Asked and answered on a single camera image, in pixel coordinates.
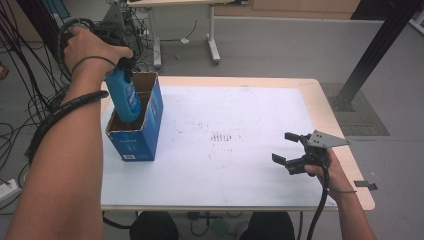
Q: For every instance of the white power strip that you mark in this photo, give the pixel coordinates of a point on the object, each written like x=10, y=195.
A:
x=8, y=190

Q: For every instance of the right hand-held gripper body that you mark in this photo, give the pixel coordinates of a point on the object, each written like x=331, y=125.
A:
x=316, y=156

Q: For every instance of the person's right leg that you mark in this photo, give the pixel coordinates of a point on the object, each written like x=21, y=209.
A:
x=266, y=226

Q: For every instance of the black computer tower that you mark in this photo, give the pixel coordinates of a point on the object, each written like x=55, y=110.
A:
x=133, y=36

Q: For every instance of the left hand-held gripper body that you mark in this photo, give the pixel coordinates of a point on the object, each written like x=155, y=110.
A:
x=113, y=23

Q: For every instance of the dark floor base plate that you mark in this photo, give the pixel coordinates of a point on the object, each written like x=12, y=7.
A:
x=363, y=116

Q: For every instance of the person's right hand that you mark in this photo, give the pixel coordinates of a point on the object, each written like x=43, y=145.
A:
x=335, y=180

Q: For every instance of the person's leg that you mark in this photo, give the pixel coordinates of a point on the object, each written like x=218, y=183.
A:
x=153, y=226
x=266, y=226

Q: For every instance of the black metal post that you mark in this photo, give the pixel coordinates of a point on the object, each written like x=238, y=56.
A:
x=36, y=20
x=376, y=46

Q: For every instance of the blue bottle with white cap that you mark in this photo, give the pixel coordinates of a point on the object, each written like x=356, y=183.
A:
x=125, y=100

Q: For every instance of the black tape strip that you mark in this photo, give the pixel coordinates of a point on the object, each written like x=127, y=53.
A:
x=365, y=185

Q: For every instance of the person's left leg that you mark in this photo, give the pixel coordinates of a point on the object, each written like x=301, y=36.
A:
x=153, y=226

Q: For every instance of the person's left hand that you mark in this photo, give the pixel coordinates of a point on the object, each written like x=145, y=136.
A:
x=90, y=46

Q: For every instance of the blue cardboard box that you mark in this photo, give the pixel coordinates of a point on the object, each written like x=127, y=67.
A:
x=148, y=133

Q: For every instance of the white mat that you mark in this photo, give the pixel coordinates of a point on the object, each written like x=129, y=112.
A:
x=216, y=173

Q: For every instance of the white desk with metal legs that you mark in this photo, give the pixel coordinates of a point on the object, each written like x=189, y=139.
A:
x=213, y=40

